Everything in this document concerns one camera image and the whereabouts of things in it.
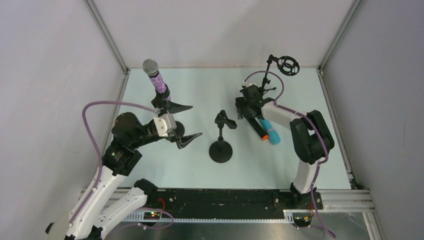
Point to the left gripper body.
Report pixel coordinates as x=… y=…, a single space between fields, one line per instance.
x=172 y=137

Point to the black microphone orange end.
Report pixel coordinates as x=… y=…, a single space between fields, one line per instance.
x=263 y=134

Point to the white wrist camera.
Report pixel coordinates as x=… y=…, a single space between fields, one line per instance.
x=250 y=88
x=165 y=124

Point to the black tripod shock mount stand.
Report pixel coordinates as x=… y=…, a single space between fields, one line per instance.
x=287 y=65

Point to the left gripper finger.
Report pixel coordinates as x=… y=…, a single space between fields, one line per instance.
x=184 y=141
x=174 y=108

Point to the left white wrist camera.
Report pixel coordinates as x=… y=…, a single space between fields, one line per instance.
x=165 y=124

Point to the left controller board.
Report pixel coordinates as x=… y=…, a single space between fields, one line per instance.
x=152 y=215

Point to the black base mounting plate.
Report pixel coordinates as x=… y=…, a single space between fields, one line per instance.
x=230 y=204

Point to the blue microphone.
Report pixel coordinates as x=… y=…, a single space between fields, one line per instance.
x=273 y=136

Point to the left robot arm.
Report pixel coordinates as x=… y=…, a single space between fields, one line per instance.
x=91 y=218

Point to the black fork clip stand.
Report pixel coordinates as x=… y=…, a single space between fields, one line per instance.
x=221 y=151

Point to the purple glitter microphone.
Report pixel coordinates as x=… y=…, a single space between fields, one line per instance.
x=151 y=68

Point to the right controller board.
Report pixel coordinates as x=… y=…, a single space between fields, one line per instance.
x=302 y=221

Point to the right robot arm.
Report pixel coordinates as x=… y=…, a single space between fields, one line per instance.
x=312 y=140

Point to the controller board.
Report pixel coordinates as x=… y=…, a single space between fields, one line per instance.
x=302 y=221
x=152 y=215

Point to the black ring clip stand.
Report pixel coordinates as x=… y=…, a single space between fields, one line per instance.
x=163 y=103

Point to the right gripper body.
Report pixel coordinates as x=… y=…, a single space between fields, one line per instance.
x=248 y=108

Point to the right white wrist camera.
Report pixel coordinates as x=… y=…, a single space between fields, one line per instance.
x=250 y=88

